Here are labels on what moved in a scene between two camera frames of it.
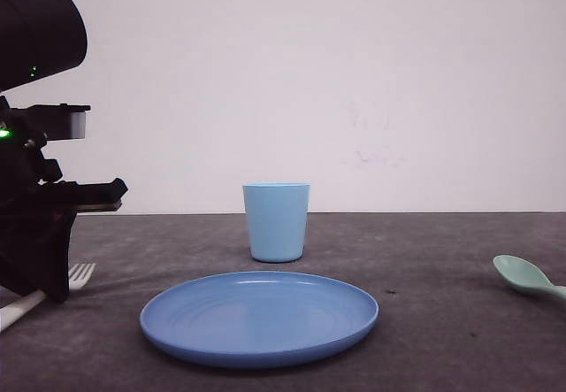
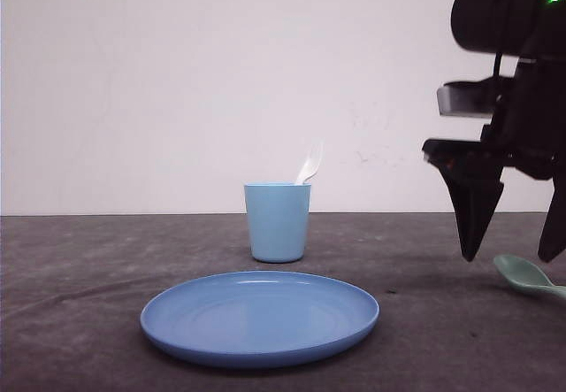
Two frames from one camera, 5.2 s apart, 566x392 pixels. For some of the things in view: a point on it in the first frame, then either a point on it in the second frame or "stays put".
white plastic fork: [77, 277] -> [312, 161]
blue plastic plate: [257, 318] stays put
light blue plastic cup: [276, 217] stays put
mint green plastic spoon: [523, 274] stays put
